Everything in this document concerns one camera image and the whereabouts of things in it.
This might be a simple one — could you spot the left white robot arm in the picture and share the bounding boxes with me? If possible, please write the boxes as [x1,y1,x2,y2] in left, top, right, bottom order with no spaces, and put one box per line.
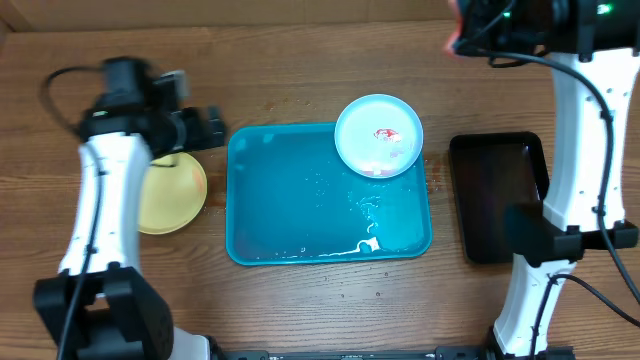
[33,57,226,360]

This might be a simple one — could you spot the black rectangular tray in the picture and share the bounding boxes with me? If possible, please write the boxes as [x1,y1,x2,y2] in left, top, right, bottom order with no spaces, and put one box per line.
[449,132,549,265]

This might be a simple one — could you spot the yellow plate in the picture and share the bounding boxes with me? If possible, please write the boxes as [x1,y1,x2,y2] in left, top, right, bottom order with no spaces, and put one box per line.
[138,153,208,235]

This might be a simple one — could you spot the pink and black sponge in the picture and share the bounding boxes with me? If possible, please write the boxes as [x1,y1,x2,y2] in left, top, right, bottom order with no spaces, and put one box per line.
[444,0,464,57]

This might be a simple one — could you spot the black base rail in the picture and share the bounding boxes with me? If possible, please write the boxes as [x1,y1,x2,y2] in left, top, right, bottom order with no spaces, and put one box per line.
[209,344,576,360]

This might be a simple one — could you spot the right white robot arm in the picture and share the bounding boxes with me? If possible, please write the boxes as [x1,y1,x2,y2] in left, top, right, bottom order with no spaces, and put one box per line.
[448,0,639,359]

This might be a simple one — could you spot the teal plastic tray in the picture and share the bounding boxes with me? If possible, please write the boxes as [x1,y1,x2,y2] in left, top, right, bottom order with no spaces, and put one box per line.
[225,123,433,266]

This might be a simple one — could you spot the light blue plate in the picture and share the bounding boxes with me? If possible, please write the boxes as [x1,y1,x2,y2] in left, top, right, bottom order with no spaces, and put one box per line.
[334,94,424,179]

